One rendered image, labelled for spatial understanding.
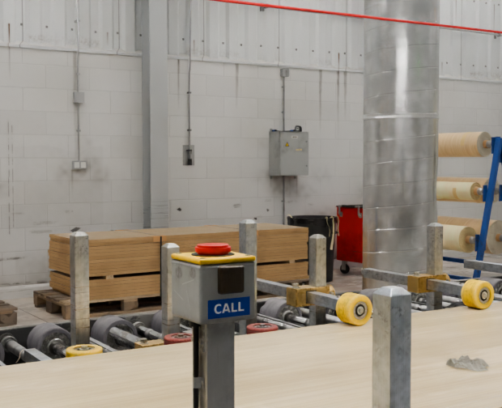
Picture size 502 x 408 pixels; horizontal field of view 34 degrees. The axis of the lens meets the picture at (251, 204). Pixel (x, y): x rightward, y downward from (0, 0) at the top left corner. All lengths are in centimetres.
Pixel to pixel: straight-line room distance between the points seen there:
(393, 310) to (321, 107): 901
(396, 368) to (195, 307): 31
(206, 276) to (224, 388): 13
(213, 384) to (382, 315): 26
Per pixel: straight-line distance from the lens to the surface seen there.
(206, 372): 92
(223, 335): 92
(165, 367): 175
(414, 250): 527
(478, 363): 177
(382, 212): 526
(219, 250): 90
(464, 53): 1178
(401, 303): 107
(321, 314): 237
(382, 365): 108
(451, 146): 864
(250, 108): 944
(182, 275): 91
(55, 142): 840
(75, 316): 202
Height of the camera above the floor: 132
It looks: 3 degrees down
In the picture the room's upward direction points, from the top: straight up
